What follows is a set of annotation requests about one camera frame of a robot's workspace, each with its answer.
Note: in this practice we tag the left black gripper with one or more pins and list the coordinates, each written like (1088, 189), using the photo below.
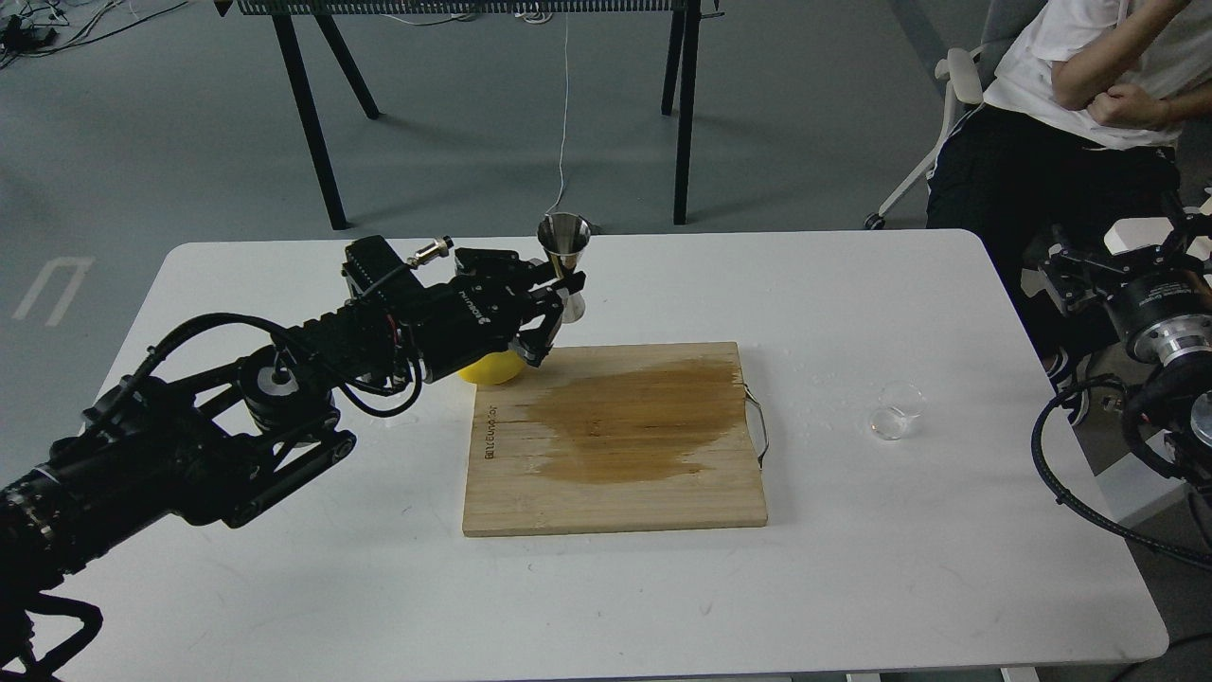
(484, 307)

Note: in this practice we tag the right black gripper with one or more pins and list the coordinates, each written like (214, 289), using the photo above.
(1160, 316)

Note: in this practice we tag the steel jigger measuring cup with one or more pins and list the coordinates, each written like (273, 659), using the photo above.
(564, 236)

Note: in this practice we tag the small clear glass cup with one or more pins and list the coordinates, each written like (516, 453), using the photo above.
(898, 409)

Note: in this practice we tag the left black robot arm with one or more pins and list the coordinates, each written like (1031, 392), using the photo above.
(230, 414)

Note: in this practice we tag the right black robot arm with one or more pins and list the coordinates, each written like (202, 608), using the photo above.
(1164, 422)

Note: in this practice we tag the yellow lemon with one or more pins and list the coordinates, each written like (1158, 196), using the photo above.
(493, 369)

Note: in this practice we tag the seated person white shirt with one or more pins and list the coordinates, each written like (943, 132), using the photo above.
(1079, 129)

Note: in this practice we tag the wooden cutting board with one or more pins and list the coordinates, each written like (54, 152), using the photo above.
(615, 439)

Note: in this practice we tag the black metal frame table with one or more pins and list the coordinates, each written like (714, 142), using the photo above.
(502, 90)

